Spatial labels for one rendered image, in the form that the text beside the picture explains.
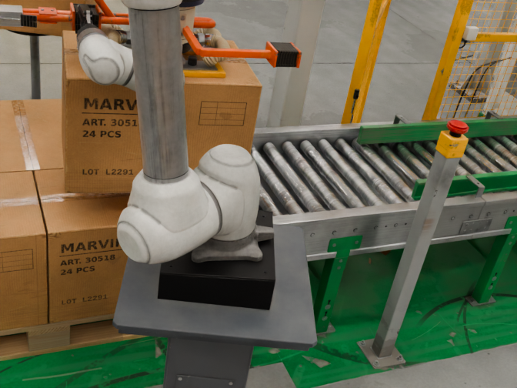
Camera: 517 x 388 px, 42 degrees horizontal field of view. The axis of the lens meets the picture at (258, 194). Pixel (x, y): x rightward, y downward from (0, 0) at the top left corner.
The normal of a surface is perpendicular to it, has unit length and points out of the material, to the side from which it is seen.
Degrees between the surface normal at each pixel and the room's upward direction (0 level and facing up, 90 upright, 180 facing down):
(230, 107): 89
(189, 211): 79
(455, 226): 90
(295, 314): 0
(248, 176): 64
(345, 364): 0
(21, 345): 0
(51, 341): 90
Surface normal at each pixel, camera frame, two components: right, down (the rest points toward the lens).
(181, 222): 0.63, 0.30
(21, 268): 0.37, 0.54
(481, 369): 0.15, -0.84
